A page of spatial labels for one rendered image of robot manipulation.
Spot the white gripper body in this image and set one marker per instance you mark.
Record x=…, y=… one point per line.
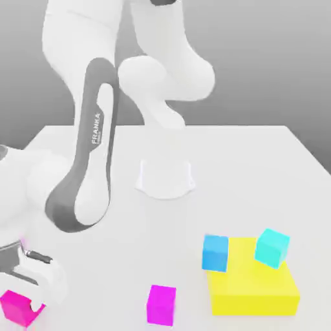
x=49, y=280

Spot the small pink cube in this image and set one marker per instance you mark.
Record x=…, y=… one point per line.
x=14, y=309

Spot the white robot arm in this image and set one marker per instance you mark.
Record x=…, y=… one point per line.
x=62, y=77

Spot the small magenta cube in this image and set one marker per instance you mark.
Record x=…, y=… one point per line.
x=160, y=306

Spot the small blue cube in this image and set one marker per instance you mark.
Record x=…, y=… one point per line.
x=214, y=253

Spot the small cyan cube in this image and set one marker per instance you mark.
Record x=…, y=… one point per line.
x=271, y=248

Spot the large yellow box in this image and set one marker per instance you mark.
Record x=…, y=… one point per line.
x=254, y=292

